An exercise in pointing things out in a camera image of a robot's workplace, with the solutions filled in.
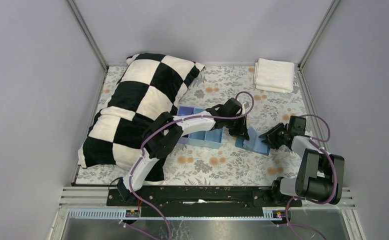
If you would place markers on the black white checkered pillow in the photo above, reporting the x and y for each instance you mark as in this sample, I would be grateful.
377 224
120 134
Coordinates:
153 83

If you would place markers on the blue three-compartment tray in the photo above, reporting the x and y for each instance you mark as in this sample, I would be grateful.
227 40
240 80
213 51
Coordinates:
209 139

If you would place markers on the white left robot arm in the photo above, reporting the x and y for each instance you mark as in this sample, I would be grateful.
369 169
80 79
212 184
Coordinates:
161 137

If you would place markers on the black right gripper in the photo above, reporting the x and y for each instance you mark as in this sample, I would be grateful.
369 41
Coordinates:
275 136

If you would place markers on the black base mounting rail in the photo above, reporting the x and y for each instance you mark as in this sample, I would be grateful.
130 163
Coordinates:
198 201

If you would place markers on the folded white towel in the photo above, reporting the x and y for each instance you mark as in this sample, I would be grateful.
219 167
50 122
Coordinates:
274 76

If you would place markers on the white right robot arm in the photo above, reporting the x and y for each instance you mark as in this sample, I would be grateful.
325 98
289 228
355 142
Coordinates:
320 175

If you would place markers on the teal card holder wallet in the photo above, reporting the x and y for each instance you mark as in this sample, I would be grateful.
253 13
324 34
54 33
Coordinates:
254 144

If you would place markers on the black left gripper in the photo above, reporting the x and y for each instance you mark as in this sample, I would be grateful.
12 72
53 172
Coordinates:
240 127

